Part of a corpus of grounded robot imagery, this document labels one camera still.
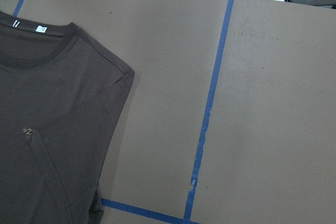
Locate brown t-shirt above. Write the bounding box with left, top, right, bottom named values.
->
left=1, top=13, right=134, bottom=223

